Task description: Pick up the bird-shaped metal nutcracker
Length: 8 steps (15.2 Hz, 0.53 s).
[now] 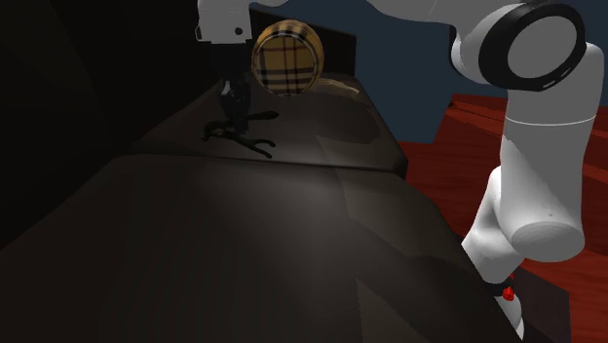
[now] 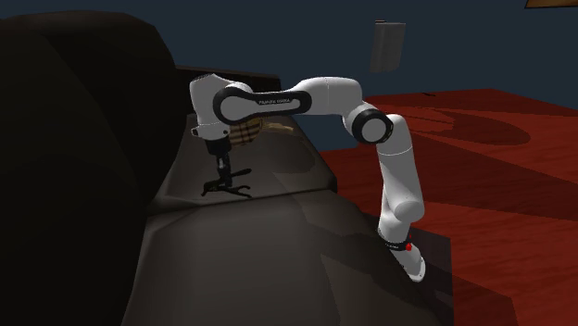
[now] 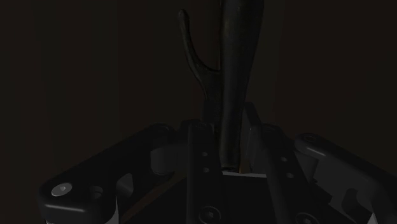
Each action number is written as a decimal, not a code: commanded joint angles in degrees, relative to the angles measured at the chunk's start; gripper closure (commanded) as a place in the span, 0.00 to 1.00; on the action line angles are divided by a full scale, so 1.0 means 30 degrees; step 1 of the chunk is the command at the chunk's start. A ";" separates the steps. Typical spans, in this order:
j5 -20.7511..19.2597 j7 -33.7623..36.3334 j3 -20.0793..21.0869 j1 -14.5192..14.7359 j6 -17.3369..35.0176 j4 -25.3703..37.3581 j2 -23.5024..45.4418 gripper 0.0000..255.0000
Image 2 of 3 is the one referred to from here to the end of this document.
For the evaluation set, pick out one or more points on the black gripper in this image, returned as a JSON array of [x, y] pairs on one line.
[[220, 148]]

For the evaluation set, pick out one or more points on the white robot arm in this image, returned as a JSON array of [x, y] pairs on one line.
[[397, 176]]

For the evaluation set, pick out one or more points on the tan plaid rounded object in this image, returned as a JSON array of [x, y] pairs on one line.
[[243, 132]]

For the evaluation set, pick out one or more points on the dark brown sofa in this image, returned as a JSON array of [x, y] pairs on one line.
[[248, 257]]

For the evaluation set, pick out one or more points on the dark robot stand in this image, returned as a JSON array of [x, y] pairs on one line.
[[434, 257]]

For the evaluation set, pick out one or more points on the grey wall panel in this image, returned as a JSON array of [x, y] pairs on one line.
[[387, 45]]

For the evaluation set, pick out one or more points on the tan wall picture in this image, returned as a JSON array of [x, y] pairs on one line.
[[553, 2]]

